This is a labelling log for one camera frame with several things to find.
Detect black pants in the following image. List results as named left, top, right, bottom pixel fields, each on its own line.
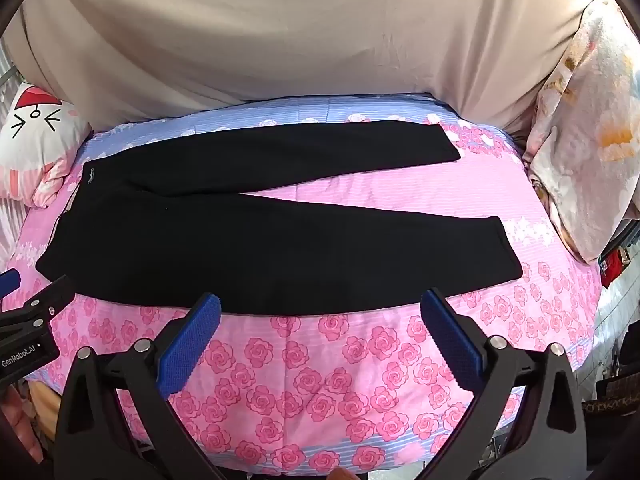
left=36, top=119, right=523, bottom=317

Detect pale floral quilt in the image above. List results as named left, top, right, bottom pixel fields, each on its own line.
left=520, top=0, right=640, bottom=266

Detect pink floral blanket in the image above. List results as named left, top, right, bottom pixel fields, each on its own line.
left=10, top=92, right=603, bottom=473

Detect red object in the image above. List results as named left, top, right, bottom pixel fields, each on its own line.
left=600, top=247, right=623, bottom=288

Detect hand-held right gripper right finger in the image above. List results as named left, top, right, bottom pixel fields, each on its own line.
left=420, top=287, right=588, bottom=480

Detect white satin bedsheet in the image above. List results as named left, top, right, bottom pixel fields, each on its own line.
left=0, top=195, right=36, bottom=266

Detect dark patterned object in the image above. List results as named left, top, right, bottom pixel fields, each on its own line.
left=582, top=375, right=640, bottom=418

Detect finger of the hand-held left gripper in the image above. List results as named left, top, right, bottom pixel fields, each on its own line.
left=0, top=269, right=22, bottom=306
left=0, top=275, right=76, bottom=335

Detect cat print pillow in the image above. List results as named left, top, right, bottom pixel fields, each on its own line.
left=0, top=82, right=93, bottom=208

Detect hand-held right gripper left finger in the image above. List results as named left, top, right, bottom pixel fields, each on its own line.
left=54, top=292, right=236, bottom=480

